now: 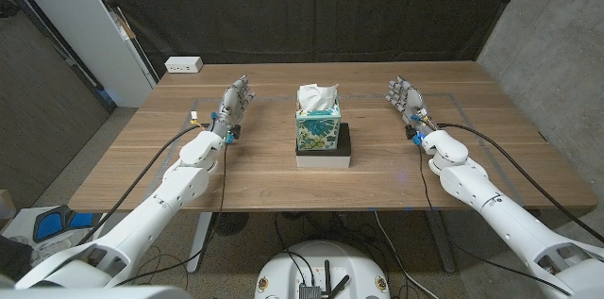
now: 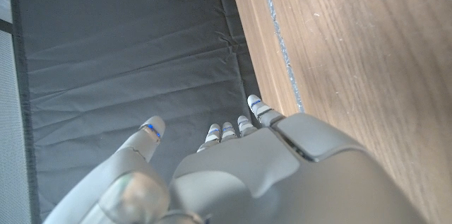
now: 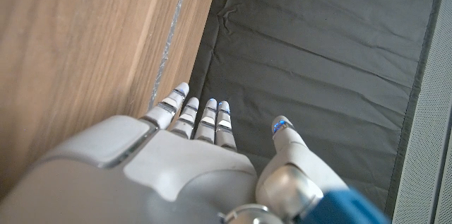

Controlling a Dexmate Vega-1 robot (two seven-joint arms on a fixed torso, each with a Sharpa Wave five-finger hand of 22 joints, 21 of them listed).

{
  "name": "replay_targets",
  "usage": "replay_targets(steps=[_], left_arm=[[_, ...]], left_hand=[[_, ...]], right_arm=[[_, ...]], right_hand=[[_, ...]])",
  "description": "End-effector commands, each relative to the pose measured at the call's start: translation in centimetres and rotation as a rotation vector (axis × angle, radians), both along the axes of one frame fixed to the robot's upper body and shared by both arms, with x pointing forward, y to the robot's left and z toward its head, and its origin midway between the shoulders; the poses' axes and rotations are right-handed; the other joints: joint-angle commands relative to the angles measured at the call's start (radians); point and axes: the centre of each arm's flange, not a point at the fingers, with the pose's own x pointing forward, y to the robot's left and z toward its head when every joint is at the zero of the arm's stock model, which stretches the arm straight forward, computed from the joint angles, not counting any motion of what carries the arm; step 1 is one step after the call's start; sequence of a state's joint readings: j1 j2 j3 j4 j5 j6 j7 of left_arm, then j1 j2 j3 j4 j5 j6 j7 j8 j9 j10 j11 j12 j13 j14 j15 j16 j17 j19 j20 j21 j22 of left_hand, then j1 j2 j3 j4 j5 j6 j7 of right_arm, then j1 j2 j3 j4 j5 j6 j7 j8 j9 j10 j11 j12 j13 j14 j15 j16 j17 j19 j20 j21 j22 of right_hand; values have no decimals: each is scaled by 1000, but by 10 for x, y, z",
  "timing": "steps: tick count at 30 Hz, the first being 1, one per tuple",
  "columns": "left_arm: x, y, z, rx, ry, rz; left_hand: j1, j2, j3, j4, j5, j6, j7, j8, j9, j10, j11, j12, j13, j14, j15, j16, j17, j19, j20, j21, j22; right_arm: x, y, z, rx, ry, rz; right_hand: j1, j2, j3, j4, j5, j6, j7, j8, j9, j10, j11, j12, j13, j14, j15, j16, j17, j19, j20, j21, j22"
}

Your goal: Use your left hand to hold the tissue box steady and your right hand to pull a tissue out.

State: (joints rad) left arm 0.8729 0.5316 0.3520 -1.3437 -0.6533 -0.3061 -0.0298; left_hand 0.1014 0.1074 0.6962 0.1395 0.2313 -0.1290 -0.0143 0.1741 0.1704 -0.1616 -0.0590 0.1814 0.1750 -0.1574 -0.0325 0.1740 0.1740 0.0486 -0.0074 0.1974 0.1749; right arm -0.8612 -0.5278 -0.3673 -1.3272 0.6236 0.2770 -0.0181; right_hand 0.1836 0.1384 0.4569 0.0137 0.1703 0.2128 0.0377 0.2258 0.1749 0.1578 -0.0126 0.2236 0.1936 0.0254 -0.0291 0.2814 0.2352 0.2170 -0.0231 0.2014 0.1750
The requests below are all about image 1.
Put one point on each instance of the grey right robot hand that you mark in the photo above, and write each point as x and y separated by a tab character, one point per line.
415	105

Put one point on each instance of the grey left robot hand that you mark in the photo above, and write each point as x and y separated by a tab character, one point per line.
231	110

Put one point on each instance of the white tissue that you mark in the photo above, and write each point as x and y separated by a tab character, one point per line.
316	96

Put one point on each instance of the teal floral tissue box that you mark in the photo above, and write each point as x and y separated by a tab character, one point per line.
318	129

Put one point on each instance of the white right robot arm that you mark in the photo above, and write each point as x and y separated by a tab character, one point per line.
472	181

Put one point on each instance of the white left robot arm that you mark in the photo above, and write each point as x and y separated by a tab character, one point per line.
184	181

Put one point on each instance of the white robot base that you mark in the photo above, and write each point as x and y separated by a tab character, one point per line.
351	256

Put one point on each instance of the white power strip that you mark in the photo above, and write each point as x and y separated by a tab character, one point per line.
183	64

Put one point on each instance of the black foam block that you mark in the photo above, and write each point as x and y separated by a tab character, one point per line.
345	144

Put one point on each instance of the black round floor object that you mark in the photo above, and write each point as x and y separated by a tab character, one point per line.
231	223

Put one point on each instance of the black curtain backdrop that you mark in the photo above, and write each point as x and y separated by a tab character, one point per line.
307	6

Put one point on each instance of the white table leg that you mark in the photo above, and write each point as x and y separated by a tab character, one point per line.
199	242

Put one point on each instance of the grey table leg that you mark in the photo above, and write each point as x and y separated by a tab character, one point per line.
441	242

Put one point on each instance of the white cabinet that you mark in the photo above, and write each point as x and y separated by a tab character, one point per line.
80	21

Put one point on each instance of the black antenna module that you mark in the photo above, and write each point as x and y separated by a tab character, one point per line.
309	292

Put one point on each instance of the blue and black foot pedal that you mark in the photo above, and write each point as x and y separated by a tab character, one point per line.
49	226

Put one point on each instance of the white robot chest cover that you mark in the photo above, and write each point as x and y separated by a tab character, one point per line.
94	293

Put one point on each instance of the white floor platform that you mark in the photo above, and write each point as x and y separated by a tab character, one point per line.
19	228

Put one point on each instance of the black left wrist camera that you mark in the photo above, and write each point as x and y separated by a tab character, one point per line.
234	132

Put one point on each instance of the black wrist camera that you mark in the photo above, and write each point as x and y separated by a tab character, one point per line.
411	133
234	132

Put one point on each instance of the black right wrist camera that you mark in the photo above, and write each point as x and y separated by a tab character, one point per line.
411	133

